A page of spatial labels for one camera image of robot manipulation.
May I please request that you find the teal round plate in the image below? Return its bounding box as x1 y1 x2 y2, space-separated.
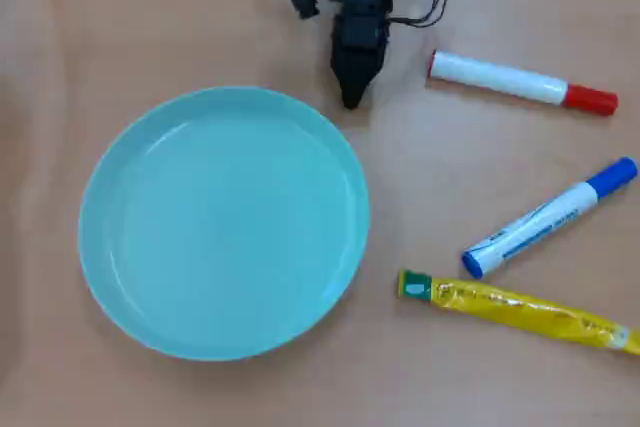
77 85 371 363

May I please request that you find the yellow stick sachet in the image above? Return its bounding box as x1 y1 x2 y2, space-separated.
396 269 640 357

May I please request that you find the white marker red cap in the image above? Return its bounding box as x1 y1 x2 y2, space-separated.
427 49 620 117

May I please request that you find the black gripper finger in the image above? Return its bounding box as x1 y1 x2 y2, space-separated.
330 51 360 111
355 49 387 104

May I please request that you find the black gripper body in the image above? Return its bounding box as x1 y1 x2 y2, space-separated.
330 11 391 56

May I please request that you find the white marker blue cap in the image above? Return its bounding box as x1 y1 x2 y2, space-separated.
460 156 639 280

